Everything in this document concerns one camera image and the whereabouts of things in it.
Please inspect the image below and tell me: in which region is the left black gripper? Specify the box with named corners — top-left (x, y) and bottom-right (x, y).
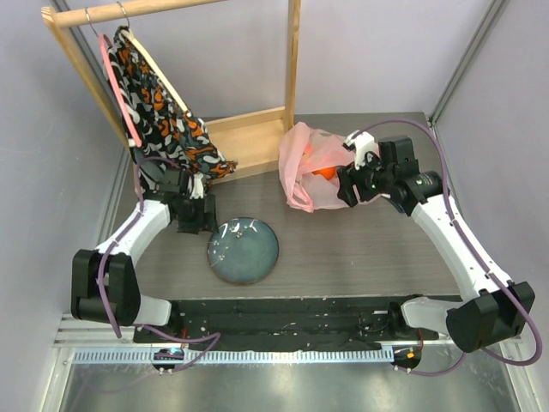
top-left (176, 194), bottom-right (219, 234)

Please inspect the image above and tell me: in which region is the fake orange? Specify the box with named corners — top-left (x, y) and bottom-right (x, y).
top-left (312, 167), bottom-right (336, 180)

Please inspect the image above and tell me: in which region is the blue ceramic plate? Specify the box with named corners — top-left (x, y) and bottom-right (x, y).
top-left (207, 217), bottom-right (280, 285)

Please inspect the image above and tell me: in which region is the pink plastic bag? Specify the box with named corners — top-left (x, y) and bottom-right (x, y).
top-left (278, 122), bottom-right (379, 213)

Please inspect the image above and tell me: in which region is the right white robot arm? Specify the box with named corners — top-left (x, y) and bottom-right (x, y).
top-left (337, 131), bottom-right (535, 353)

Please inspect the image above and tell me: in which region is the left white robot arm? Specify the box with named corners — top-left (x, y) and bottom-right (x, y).
top-left (71, 169), bottom-right (217, 342)

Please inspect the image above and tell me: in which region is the wooden clothes rack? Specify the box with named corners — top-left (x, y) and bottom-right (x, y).
top-left (41, 1), bottom-right (301, 180)

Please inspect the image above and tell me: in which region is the patterned black orange garment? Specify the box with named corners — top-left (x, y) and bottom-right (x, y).
top-left (106, 26), bottom-right (238, 197)

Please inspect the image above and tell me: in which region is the wooden clothes hanger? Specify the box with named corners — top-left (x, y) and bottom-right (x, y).
top-left (121, 27), bottom-right (190, 113)

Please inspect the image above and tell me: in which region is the pink clothes hanger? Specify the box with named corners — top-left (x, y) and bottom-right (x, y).
top-left (98, 34), bottom-right (142, 148)

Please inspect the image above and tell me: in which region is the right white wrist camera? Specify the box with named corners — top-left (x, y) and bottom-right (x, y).
top-left (342, 130), bottom-right (376, 170)

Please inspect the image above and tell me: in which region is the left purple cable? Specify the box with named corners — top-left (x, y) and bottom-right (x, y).
top-left (96, 155), bottom-right (222, 373)

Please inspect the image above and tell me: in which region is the purple cable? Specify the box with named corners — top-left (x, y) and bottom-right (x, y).
top-left (351, 118), bottom-right (543, 377)
top-left (96, 155), bottom-right (222, 373)

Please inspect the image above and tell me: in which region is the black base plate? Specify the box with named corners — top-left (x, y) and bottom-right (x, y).
top-left (161, 296), bottom-right (440, 352)

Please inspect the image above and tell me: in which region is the slotted cable duct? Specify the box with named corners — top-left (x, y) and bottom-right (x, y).
top-left (72, 347), bottom-right (394, 366)

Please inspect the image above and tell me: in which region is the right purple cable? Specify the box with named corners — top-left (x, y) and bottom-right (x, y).
top-left (351, 118), bottom-right (543, 377)

